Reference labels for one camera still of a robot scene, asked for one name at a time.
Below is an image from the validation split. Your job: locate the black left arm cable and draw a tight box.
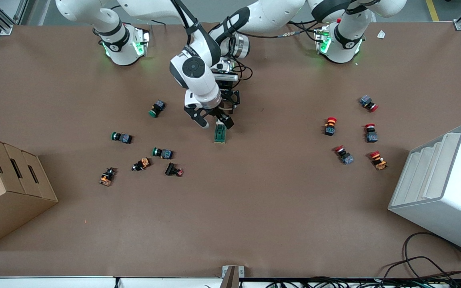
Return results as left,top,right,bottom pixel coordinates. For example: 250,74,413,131
230,60,255,82

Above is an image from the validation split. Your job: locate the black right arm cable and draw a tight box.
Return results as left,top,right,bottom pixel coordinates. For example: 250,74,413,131
170,0,200,34

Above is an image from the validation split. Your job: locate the black selector switch orange block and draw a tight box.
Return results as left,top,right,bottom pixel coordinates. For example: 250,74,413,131
131,158,151,172
98,167,116,187

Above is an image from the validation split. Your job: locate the black cable with silver connector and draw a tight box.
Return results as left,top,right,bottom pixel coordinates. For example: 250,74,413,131
251,20,323,41

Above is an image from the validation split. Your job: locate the black floor cable bundle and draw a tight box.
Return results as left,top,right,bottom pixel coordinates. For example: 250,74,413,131
255,256,461,288

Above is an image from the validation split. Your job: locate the black button red tip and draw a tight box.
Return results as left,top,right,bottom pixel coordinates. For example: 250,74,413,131
164,162,184,177

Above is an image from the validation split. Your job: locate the green load switch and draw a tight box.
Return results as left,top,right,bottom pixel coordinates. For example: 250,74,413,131
214,122,228,144

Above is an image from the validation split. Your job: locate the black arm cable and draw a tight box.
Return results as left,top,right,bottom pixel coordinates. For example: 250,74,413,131
170,0,200,34
230,60,255,82

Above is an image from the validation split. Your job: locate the black right base cable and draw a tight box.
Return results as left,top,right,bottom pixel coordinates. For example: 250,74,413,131
134,16,177,28

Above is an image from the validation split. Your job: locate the green mushroom push button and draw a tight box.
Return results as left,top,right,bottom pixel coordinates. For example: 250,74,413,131
148,100,166,118
111,131,133,144
152,147,174,160

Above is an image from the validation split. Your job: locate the metal table edge bracket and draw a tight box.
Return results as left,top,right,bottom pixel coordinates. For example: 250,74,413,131
222,265,245,288

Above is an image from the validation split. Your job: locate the black looped floor cable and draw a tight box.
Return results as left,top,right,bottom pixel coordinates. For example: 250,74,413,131
403,232,461,280

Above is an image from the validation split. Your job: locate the brown cardboard box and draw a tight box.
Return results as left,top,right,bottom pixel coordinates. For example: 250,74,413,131
0,134,59,252

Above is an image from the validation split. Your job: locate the white slotted storage box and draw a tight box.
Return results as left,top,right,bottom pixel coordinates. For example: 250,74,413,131
388,124,461,257

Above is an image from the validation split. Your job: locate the red button orange contact block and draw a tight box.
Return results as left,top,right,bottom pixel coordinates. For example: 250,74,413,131
323,117,338,137
369,150,388,171

